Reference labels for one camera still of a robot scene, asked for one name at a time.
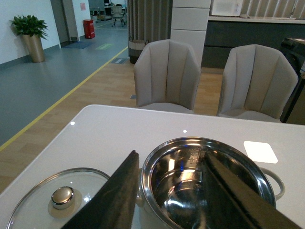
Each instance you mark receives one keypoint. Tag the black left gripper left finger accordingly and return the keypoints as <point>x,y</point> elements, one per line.
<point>113,206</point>

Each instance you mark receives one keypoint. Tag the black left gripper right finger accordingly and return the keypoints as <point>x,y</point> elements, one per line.
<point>234,205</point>

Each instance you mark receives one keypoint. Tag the glass pot lid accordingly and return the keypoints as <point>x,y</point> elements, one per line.
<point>55,200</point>

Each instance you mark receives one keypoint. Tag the white electric cooking pot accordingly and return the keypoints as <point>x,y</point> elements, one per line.
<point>175,193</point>

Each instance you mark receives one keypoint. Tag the gold plant pot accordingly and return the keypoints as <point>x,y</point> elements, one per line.
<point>34,46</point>

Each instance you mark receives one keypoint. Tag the beige chair right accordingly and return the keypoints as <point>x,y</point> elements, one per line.
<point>256,84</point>

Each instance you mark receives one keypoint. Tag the beige chair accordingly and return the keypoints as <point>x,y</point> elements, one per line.
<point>256,84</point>
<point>167,76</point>

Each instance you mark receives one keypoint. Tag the beige chair left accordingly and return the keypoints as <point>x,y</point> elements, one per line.
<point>167,76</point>

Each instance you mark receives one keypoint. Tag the woven basket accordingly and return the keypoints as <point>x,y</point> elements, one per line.
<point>135,48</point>

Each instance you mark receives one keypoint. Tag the black appliance at right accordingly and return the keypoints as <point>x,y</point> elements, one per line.
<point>294,51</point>

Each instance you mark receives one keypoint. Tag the blue floor mat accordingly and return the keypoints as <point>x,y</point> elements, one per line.
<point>78,45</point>

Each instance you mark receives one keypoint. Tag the dark kitchen counter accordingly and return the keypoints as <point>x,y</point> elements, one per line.
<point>222,36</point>

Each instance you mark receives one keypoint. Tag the red cabinet box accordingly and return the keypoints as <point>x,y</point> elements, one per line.
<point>89,29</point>

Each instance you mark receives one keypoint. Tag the office swivel chair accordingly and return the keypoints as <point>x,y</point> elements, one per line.
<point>117,13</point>

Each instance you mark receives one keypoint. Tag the green potted plant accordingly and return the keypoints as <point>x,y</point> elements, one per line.
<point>29,25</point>

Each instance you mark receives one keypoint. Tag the white microwave oven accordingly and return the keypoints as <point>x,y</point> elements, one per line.
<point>226,8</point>

